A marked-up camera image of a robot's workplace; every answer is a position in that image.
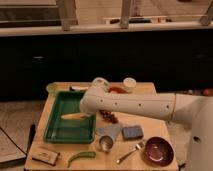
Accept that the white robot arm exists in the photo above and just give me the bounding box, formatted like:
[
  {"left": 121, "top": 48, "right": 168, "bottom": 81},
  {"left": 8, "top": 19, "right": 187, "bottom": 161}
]
[{"left": 80, "top": 77, "right": 213, "bottom": 171}]

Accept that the black handle tool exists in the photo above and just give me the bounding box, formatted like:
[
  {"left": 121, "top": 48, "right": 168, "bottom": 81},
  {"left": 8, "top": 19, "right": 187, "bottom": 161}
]
[{"left": 26, "top": 124, "right": 36, "bottom": 154}]

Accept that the bunch of dark grapes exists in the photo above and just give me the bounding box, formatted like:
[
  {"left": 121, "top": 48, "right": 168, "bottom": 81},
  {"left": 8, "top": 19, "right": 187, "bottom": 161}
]
[{"left": 100, "top": 110, "right": 118, "bottom": 123}]

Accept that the wooden block brush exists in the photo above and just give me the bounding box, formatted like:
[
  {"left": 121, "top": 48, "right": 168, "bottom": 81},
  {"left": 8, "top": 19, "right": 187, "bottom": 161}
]
[{"left": 32, "top": 147, "right": 60, "bottom": 166}]

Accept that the metal spoon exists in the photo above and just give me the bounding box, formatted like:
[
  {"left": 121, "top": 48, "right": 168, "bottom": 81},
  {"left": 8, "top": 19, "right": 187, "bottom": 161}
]
[{"left": 116, "top": 141, "right": 144, "bottom": 164}]

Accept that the metal cup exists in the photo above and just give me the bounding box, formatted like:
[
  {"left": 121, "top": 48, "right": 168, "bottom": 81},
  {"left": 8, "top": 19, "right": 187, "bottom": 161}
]
[{"left": 99, "top": 136, "right": 114, "bottom": 152}]

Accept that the green chili pepper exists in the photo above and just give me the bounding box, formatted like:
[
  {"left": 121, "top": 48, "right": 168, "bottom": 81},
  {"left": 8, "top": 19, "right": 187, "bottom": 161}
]
[{"left": 67, "top": 151, "right": 96, "bottom": 168}]

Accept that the white cup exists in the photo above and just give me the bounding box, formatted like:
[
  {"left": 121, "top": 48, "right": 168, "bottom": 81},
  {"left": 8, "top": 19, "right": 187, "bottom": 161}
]
[{"left": 123, "top": 77, "right": 137, "bottom": 93}]

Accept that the orange bowl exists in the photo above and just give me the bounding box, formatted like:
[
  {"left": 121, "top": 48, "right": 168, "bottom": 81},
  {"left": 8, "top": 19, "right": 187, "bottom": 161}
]
[{"left": 109, "top": 86, "right": 127, "bottom": 94}]

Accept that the green plastic tray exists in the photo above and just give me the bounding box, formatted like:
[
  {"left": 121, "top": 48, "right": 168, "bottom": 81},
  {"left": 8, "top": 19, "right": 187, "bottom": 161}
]
[{"left": 43, "top": 91, "right": 96, "bottom": 144}]

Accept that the grey cloth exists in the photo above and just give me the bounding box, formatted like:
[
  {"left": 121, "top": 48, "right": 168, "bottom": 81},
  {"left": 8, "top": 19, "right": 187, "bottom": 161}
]
[{"left": 96, "top": 123, "right": 123, "bottom": 141}]

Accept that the blue sponge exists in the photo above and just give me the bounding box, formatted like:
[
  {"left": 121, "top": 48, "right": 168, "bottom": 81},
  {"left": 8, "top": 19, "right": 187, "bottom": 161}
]
[{"left": 122, "top": 125, "right": 144, "bottom": 140}]

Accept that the yellow banana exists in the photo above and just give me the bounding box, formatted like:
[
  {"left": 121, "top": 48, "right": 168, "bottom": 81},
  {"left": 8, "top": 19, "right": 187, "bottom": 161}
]
[{"left": 61, "top": 113, "right": 89, "bottom": 120}]

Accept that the dark purple bowl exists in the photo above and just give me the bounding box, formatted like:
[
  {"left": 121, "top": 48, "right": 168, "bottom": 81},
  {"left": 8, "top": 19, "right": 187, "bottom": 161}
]
[{"left": 143, "top": 137, "right": 174, "bottom": 167}]

